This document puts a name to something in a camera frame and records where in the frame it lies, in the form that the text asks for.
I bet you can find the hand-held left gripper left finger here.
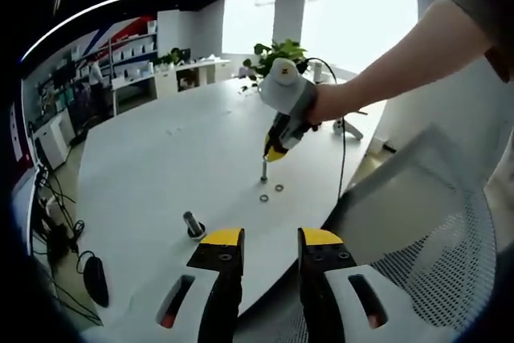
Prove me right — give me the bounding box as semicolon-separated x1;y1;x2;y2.
136;227;246;343

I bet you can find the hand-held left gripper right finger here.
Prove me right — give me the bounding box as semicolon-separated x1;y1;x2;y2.
296;227;427;343

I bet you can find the thick threaded stud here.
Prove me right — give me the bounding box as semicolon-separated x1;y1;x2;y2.
182;210;208;239

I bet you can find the person's right hand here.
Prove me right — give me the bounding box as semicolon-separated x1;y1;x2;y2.
306;82;357;132

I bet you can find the white cylindrical container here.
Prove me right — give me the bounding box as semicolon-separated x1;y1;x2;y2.
312;59;327;85

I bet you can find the large green potted plant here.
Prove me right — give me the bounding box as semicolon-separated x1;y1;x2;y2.
243;39;308;89

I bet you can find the white game controller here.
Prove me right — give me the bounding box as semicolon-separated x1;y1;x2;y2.
331;116;365;142

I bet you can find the small potted plant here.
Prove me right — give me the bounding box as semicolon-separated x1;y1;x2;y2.
154;47;192;67

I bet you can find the grey mesh office chair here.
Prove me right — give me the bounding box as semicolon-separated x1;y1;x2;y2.
239;124;503;343

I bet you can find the low white cabinet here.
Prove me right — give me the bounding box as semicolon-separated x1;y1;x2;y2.
154;58;233;98

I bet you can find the black oval device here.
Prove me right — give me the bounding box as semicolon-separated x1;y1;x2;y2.
82;256;110;308

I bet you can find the white office desk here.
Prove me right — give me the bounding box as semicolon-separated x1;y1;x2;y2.
110;73;157;117

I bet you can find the white shelving with bins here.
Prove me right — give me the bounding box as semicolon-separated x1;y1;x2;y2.
51;17;160;91

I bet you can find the person's shirt sleeve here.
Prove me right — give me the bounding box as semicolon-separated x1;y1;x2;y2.
443;0;514;85

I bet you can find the computer monitor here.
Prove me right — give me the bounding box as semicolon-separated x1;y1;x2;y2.
8;100;39;174

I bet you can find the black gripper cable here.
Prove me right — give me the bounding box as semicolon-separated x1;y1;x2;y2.
303;57;349;202

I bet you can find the tangle of black floor cables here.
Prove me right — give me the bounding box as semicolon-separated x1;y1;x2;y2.
30;165;105;326

